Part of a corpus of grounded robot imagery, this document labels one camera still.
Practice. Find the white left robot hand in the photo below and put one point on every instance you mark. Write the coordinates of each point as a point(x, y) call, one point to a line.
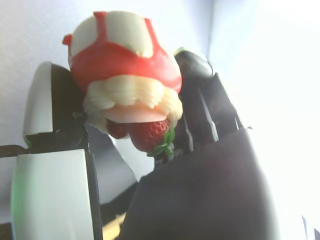
point(200, 195)

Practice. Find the red white strawberry toy cake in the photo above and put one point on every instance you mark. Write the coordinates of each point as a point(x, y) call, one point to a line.
point(120, 65)

